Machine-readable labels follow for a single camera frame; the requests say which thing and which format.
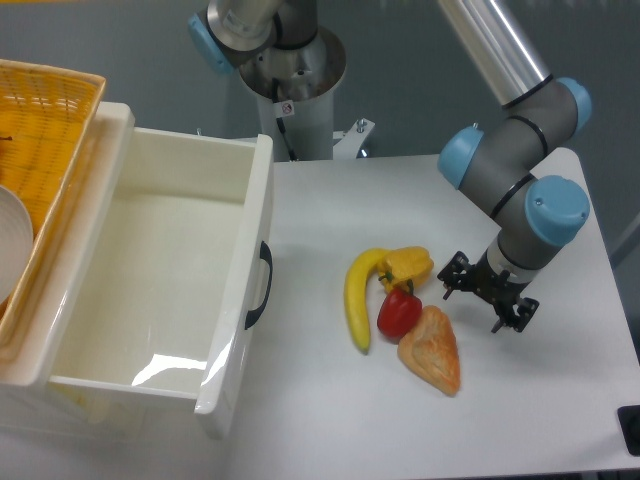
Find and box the yellow woven basket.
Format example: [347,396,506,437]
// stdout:
[1,59,106,346]

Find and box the red bell pepper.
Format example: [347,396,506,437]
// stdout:
[377,286,423,340]

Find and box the yellow bell pepper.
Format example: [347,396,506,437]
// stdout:
[377,246,434,294]

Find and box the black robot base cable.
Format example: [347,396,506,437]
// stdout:
[270,78,300,163]

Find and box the black drawer handle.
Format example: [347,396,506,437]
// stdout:
[244,241,274,330]

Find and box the white plate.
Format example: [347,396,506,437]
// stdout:
[1,186,33,302]

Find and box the black object at table edge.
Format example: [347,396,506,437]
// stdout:
[617,405,640,457]

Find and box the white open drawer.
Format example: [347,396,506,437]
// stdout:
[51,128,274,439]

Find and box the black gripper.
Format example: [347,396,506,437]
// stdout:
[437,250,539,333]

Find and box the triangle golden bread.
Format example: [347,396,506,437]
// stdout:
[397,306,461,397]

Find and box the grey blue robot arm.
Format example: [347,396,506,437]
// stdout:
[188,1,592,331]

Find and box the yellow banana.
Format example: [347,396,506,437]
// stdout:
[343,248,389,355]

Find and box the white drawer cabinet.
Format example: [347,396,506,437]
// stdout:
[0,102,151,441]

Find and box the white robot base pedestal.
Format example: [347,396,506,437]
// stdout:
[239,27,375,162]

